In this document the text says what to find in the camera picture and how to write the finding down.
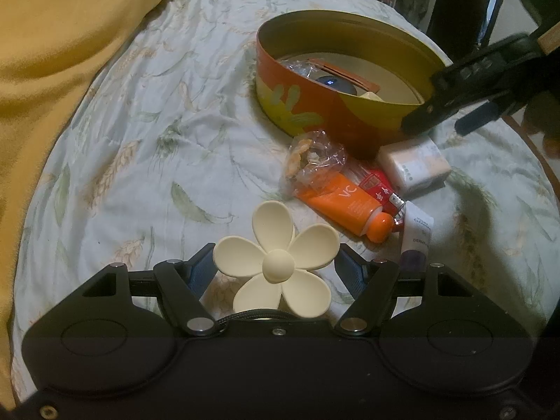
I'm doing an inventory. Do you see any white and pink box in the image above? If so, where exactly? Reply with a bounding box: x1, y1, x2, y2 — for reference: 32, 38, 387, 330
378, 137, 451, 196

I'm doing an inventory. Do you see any yellow blanket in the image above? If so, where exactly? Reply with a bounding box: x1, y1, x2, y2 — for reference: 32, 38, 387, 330
0, 0, 194, 412

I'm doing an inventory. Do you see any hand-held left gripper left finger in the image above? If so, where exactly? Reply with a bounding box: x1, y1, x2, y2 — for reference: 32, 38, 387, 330
83, 245, 224, 337

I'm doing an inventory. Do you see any cream flower hair claw clip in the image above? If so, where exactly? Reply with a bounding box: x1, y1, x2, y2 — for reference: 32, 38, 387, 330
213, 200, 341, 318

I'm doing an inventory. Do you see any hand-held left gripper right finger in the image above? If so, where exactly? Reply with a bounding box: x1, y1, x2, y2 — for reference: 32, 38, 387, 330
335, 247, 475, 337

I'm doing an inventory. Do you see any black braided cable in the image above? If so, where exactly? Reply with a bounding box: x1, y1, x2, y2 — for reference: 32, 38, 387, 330
214, 308, 281, 330

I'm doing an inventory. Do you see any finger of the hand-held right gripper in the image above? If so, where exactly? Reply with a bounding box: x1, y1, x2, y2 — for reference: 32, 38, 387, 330
455, 95, 526, 137
400, 33, 543, 135

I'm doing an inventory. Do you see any round orange and green tin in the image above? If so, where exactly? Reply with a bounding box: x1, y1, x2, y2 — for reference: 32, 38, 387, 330
255, 9, 453, 158

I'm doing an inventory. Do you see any orange cream tube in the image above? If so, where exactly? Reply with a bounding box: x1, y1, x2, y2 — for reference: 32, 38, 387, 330
297, 173, 393, 242

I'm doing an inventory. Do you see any black door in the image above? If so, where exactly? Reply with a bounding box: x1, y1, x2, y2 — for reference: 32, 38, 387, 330
426, 0, 508, 49

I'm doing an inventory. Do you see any leaf print bed cover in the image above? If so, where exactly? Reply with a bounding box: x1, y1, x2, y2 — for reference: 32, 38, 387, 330
11, 0, 560, 403

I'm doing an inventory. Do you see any person's right hand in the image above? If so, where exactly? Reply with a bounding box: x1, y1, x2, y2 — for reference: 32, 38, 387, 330
523, 91, 560, 159

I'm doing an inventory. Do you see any red lighter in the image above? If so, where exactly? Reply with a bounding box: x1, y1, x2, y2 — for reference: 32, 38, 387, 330
350, 168, 408, 232

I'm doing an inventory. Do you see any clear packet of blue scrunchies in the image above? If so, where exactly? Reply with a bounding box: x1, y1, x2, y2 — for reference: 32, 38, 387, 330
280, 58, 382, 98

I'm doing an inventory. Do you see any small white and purple tube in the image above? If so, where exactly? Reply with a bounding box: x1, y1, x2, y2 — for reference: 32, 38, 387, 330
399, 201, 435, 273

